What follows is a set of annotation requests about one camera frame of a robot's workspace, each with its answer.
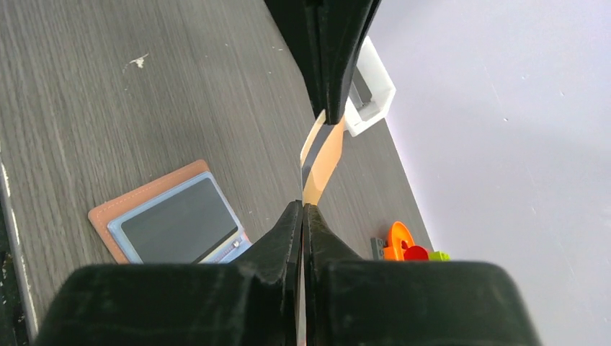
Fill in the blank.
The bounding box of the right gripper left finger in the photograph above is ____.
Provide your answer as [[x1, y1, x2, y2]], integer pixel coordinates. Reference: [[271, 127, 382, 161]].
[[228, 200, 303, 345]]

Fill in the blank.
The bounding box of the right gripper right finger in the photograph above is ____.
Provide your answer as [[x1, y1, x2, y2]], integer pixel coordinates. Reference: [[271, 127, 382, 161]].
[[302, 204, 378, 345]]

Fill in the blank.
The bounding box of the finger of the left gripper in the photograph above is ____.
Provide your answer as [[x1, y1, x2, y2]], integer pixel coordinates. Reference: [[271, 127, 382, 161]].
[[305, 0, 380, 125], [264, 0, 330, 117]]

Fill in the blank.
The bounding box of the pink leather card holder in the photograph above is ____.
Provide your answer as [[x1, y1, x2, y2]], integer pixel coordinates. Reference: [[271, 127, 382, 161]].
[[88, 159, 252, 264]]

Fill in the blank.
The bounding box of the white two-compartment tray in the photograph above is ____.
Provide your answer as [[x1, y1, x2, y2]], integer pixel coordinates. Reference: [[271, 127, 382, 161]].
[[344, 36, 396, 137]]

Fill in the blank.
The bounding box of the grey toy baseplate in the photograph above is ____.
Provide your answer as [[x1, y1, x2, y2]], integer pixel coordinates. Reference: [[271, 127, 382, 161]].
[[370, 237, 386, 260]]

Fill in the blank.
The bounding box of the red toy brick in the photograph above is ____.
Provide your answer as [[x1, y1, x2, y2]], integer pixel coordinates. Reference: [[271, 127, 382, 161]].
[[403, 245, 429, 261]]

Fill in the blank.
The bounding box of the orange S-shaped toy track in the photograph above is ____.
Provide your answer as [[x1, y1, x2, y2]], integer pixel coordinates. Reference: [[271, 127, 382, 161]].
[[383, 221, 416, 261]]

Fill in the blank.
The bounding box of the green toy brick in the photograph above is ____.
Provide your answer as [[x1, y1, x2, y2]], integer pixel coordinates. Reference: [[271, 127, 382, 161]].
[[428, 251, 451, 262]]

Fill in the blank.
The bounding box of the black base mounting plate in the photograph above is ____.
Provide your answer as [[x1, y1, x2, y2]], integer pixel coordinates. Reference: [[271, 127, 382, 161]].
[[1, 210, 30, 346]]

